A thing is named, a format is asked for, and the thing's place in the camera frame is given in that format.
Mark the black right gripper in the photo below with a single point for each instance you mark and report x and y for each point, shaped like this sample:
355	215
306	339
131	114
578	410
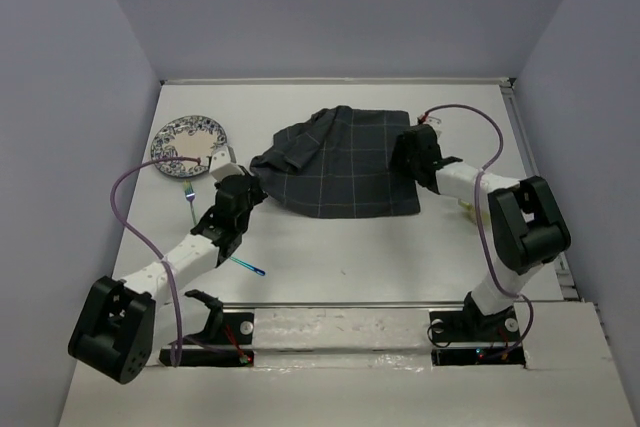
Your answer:
398	157

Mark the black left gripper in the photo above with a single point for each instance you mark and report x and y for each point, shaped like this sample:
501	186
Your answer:
257	195

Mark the cream and yellow mug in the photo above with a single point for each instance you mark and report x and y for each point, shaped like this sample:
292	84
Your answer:
469	212

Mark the dark checked cloth placemat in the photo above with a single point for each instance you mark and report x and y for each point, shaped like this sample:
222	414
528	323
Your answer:
335	165

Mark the blue floral ceramic plate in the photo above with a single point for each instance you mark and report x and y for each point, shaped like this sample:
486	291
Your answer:
185	143

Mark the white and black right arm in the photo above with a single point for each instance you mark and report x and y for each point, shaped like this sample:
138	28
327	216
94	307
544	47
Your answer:
520	224

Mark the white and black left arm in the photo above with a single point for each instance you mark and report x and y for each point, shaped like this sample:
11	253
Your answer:
124	321

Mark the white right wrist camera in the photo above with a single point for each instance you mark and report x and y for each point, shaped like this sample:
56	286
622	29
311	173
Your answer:
431	125

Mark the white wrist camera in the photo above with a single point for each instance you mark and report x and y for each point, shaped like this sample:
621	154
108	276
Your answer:
223	163
431	125

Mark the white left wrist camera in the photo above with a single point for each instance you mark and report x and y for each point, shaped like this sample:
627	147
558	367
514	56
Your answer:
223	163

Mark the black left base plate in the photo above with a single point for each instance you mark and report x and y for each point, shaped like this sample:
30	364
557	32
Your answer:
230	346

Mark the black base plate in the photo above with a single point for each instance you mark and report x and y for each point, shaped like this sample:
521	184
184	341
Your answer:
456	344
230	346

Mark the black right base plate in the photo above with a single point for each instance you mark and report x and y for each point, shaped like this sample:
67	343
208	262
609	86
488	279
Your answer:
456	344

